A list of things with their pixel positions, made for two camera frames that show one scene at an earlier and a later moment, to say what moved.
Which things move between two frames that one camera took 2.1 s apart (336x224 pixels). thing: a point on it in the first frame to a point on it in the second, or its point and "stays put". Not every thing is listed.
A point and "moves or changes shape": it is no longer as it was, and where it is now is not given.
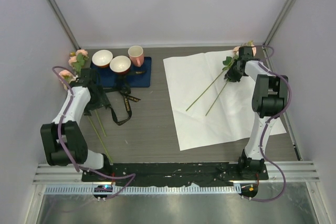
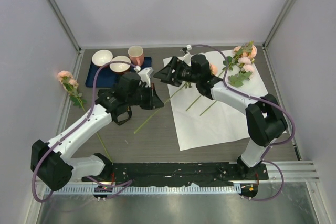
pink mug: (136, 53) stays put
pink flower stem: (237, 51) moves or changes shape
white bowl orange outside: (102, 58) stays put
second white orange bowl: (120, 64) stays put
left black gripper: (102, 102) to (154, 101)
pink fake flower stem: (67, 77) stays put
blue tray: (138, 76) stays put
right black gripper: (231, 77) to (167, 75)
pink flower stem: (77, 61) to (213, 71)
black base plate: (175, 173) stays put
